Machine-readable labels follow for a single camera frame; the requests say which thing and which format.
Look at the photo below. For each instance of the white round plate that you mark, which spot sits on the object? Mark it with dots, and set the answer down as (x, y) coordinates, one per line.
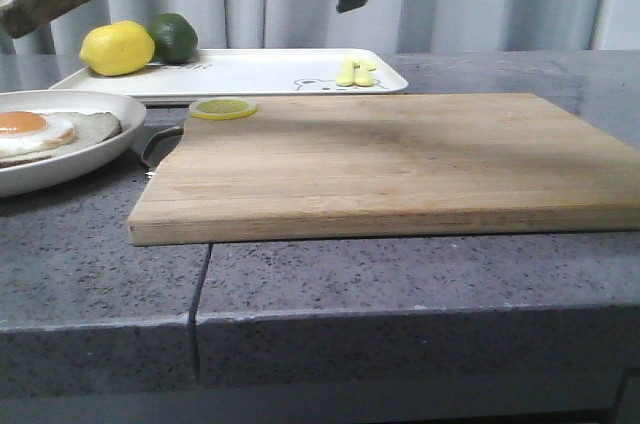
(130, 113)

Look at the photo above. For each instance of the white rectangular tray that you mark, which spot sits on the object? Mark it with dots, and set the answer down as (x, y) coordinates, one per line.
(240, 72)

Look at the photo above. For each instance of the yellow plastic fork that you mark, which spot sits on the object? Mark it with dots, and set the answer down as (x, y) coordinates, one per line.
(346, 74)

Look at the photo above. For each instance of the yellow plastic knife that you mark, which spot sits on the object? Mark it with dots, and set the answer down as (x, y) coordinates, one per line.
(363, 73)

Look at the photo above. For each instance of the green lime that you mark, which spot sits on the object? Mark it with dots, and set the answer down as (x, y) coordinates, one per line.
(174, 37)

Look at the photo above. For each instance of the lemon slice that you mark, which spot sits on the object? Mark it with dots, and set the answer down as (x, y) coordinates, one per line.
(222, 108)

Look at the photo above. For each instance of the wooden cutting board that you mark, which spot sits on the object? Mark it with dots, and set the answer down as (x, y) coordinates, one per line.
(388, 165)

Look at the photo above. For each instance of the yellow lemon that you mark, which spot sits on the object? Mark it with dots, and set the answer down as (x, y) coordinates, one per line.
(117, 49)

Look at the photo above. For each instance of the fried egg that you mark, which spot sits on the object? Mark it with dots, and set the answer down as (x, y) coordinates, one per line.
(25, 132)

